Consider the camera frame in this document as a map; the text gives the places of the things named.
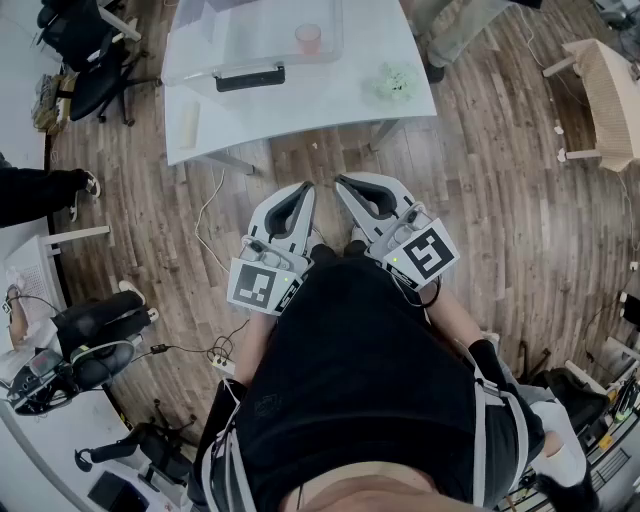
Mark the pale yellow rectangular pad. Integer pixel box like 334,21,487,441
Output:
177,99,202,151

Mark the person's left forearm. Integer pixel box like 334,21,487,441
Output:
233,304,281,389

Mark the white desk leg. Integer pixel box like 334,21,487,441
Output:
42,225,112,258
97,0,144,41

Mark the black office chair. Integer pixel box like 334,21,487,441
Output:
39,0,151,126

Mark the person's neck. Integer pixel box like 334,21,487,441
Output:
277,462,454,512

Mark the black chair base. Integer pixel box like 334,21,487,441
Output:
74,399,201,496

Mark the white power strip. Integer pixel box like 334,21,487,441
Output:
209,352,236,379

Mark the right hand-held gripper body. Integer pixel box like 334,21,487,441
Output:
364,202,461,291

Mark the pink cup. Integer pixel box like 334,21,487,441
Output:
294,23,324,55

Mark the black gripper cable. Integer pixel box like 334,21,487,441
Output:
399,274,442,309

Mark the person's right forearm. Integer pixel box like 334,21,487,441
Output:
424,284,490,354

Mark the beige clutter pile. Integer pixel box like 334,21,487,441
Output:
30,73,69,135

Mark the clear plastic storage bin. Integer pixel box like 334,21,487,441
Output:
160,0,347,96

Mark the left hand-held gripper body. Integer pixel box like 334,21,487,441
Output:
227,235,315,316

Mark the metal wire rack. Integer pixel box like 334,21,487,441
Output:
582,372,640,501

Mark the person's black shirt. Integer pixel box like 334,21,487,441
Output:
234,244,546,512

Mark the beige woven stool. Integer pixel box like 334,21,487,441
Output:
542,38,640,174

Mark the white floor cable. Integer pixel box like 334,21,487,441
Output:
519,2,547,69
193,168,227,261

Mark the black bag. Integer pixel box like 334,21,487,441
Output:
529,367,609,446

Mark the grey table leg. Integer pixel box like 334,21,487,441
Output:
367,118,405,154
202,149,262,176

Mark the person's black white harness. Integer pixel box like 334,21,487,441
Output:
197,339,531,512

